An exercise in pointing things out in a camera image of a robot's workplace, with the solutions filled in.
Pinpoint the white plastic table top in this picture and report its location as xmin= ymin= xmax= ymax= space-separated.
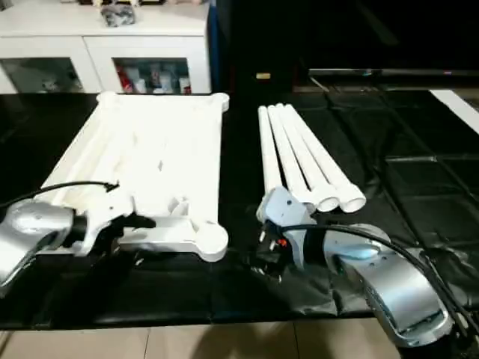
xmin=41 ymin=91 xmax=230 ymax=263

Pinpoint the white plastic table leg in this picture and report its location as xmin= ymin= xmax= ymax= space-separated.
xmin=267 ymin=105 xmax=319 ymax=212
xmin=284 ymin=103 xmax=367 ymax=214
xmin=275 ymin=104 xmax=342 ymax=213
xmin=258 ymin=106 xmax=289 ymax=197

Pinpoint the black work mat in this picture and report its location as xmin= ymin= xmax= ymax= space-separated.
xmin=0 ymin=86 xmax=479 ymax=330

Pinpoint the red bottle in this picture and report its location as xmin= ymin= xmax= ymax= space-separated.
xmin=116 ymin=67 xmax=132 ymax=93

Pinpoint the white cabinet with glass doors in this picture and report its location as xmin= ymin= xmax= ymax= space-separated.
xmin=0 ymin=0 xmax=212 ymax=95

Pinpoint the black bundle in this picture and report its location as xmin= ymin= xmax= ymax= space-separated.
xmin=101 ymin=4 xmax=137 ymax=28

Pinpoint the black flat bar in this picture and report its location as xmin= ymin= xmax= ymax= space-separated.
xmin=309 ymin=68 xmax=479 ymax=80

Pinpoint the white board strip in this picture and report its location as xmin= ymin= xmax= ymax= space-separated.
xmin=430 ymin=90 xmax=479 ymax=137

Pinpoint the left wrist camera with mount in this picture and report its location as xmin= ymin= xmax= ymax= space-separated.
xmin=71 ymin=187 xmax=135 ymax=252

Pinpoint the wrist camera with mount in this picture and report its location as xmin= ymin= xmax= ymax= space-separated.
xmin=258 ymin=187 xmax=315 ymax=227
xmin=71 ymin=187 xmax=135 ymax=252

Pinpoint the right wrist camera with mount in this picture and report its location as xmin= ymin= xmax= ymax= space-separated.
xmin=258 ymin=187 xmax=315 ymax=227

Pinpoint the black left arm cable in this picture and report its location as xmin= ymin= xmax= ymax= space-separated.
xmin=0 ymin=181 xmax=120 ymax=219

